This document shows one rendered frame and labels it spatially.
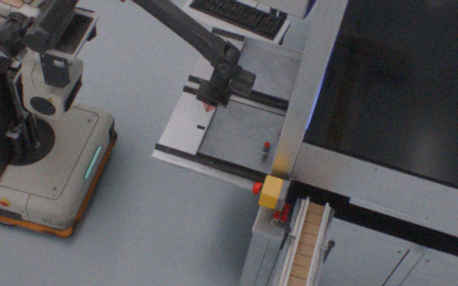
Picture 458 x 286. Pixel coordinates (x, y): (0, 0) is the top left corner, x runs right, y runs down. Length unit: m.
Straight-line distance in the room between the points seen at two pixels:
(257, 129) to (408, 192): 0.61
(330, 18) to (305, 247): 0.76
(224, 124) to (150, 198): 0.95
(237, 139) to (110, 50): 1.67
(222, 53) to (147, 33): 2.05
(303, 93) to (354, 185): 0.39
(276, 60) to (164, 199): 0.98
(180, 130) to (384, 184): 0.74
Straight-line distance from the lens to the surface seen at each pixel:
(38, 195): 2.73
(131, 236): 2.90
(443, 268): 2.18
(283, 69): 2.38
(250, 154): 2.09
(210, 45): 1.71
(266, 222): 1.96
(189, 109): 2.19
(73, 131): 2.91
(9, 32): 1.99
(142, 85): 3.45
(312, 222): 1.93
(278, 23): 2.65
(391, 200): 1.89
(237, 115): 2.19
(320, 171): 1.83
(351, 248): 2.16
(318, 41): 1.47
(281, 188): 1.85
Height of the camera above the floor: 2.56
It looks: 53 degrees down
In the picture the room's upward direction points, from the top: 10 degrees clockwise
